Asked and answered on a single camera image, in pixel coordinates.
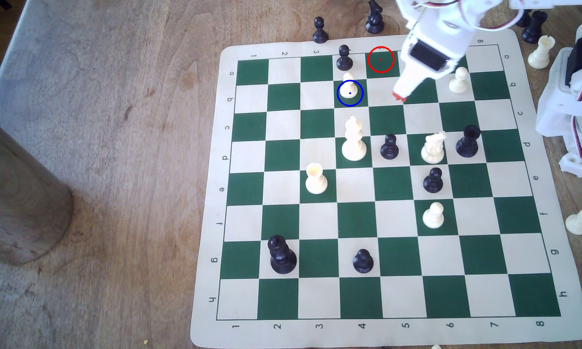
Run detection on brown wooden cylinder post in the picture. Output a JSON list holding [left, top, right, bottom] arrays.
[[0, 111, 74, 266]]

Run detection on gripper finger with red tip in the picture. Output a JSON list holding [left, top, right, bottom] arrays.
[[399, 73, 428, 103], [392, 67, 416, 98]]

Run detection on black chess bishop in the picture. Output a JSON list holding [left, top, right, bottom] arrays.
[[456, 124, 481, 158]]

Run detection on white chess rook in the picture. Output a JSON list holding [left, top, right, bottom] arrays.
[[528, 35, 556, 69], [305, 162, 328, 196]]

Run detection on black chess rook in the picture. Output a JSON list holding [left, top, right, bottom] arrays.
[[522, 11, 548, 44]]

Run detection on black chess queen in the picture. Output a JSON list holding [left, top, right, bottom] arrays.
[[268, 235, 298, 275]]

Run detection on white chess pawn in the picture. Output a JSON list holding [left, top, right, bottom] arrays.
[[565, 208, 582, 236], [449, 67, 469, 95], [342, 72, 359, 99], [423, 202, 445, 229]]

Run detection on white chess bishop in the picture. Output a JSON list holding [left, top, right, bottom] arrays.
[[342, 115, 368, 162]]

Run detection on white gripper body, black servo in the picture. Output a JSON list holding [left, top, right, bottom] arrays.
[[401, 22, 472, 79]]

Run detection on white chess knight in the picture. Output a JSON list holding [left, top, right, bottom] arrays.
[[421, 131, 448, 164]]

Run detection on green and cream chess mat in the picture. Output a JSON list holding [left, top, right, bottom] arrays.
[[190, 33, 582, 348]]

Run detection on black chess knight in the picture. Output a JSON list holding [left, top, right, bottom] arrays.
[[366, 0, 385, 35]]

